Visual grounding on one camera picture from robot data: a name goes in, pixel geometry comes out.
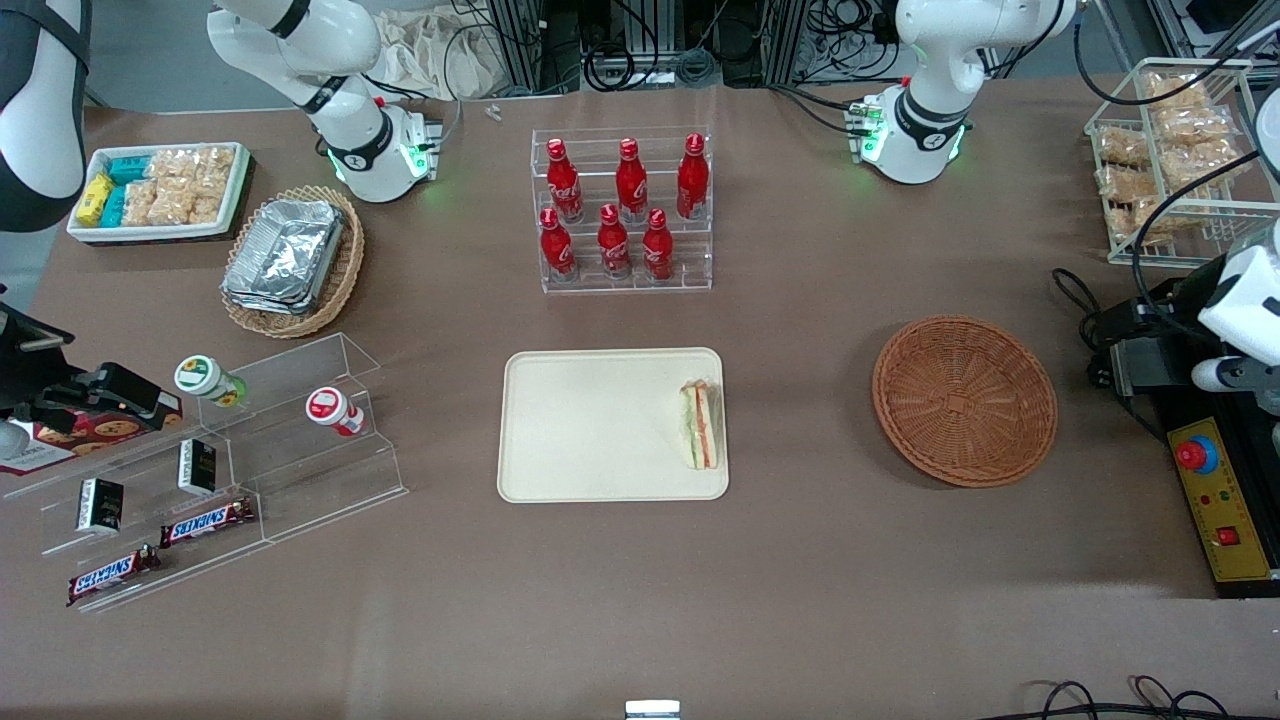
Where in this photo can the round brown wicker basket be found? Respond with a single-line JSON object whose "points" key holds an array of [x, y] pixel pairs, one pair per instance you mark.
{"points": [[962, 402]]}

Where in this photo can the clear acrylic bottle rack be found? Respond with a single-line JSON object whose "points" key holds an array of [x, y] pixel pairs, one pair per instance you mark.
{"points": [[622, 282]]}

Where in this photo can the red cola bottle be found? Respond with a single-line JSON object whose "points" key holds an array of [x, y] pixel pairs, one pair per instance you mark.
{"points": [[657, 250], [563, 185], [613, 248], [630, 185], [556, 250], [692, 180]]}

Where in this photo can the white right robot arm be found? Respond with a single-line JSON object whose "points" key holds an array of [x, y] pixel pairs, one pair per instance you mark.
{"points": [[362, 150]]}

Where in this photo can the red lid yogurt cup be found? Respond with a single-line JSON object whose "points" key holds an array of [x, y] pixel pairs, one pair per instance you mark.
{"points": [[330, 408]]}

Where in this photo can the stacked aluminium foil containers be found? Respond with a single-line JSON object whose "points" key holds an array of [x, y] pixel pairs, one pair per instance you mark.
{"points": [[285, 255]]}

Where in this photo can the yellow emergency stop control box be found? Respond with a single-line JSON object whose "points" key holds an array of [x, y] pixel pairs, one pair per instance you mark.
{"points": [[1230, 510]]}

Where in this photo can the green lid yogurt cup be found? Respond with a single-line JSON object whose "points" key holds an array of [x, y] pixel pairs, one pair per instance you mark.
{"points": [[205, 378]]}

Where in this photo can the beige plastic tray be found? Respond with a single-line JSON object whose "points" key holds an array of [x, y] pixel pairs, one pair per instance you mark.
{"points": [[600, 425]]}

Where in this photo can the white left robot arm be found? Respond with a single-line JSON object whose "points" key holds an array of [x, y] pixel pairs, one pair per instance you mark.
{"points": [[925, 120]]}

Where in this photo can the Snickers chocolate bar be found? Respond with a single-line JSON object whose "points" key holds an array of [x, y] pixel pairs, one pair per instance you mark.
{"points": [[112, 576], [207, 521]]}

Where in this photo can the clear bag of fried snacks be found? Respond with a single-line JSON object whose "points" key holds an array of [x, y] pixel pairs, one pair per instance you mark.
{"points": [[1125, 185], [1170, 90], [1122, 146], [1205, 167], [1195, 128], [1140, 222]]}

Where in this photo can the beige crumpled cloth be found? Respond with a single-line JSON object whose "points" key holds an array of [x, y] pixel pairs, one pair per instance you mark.
{"points": [[430, 60]]}

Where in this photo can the clear acrylic stepped display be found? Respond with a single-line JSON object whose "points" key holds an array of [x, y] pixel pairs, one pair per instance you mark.
{"points": [[300, 470]]}

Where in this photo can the teal snack packet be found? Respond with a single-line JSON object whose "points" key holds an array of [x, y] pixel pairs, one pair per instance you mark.
{"points": [[128, 168], [113, 207]]}

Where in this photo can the oval light wicker basket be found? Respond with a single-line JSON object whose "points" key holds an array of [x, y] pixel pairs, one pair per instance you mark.
{"points": [[345, 270]]}

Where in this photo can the triangular sandwich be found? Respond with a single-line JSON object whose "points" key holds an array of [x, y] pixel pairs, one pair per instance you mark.
{"points": [[700, 425]]}

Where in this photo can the red tartan cookie box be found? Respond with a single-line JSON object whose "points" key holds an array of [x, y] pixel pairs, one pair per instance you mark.
{"points": [[90, 437]]}

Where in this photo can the yellow snack packet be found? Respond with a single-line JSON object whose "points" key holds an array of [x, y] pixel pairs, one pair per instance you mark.
{"points": [[95, 198]]}

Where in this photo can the small black box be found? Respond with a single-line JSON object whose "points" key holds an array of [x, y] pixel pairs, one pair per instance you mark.
{"points": [[197, 466], [100, 505]]}

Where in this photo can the clear bag of crackers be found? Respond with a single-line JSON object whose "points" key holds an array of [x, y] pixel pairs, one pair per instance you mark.
{"points": [[208, 208], [172, 162], [215, 165], [178, 203], [140, 203]]}

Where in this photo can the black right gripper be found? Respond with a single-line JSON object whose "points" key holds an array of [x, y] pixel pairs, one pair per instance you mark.
{"points": [[22, 362]]}

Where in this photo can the silver metal bracket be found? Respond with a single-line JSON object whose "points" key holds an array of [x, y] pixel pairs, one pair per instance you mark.
{"points": [[652, 710]]}

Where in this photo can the white rectangular snack tray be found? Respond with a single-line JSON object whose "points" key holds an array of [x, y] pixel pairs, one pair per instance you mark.
{"points": [[240, 185]]}

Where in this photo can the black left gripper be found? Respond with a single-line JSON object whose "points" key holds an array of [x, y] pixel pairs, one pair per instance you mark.
{"points": [[1176, 303]]}

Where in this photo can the aluminium profile frame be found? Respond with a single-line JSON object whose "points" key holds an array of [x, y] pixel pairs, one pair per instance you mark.
{"points": [[525, 40]]}

